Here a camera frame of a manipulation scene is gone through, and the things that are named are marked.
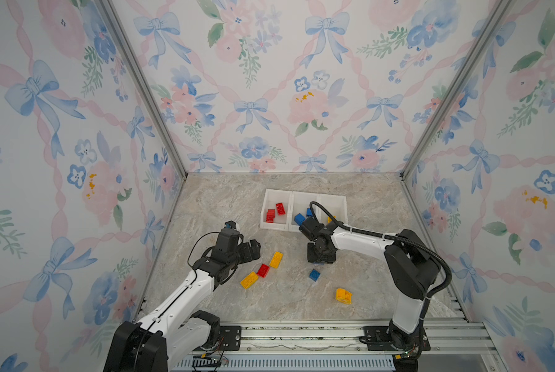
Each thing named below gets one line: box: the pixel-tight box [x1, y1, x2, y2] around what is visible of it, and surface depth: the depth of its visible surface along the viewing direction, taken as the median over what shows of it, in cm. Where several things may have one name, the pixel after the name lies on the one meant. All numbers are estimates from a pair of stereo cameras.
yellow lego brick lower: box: [240, 271, 259, 290], surface depth 87 cm
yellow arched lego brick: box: [335, 288, 353, 305], surface depth 81 cm
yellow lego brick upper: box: [269, 251, 284, 269], surface depth 92 cm
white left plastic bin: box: [259, 188, 293, 232], surface depth 105 cm
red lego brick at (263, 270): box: [257, 263, 270, 279], surface depth 89 cm
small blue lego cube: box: [308, 268, 321, 283], surface depth 88 cm
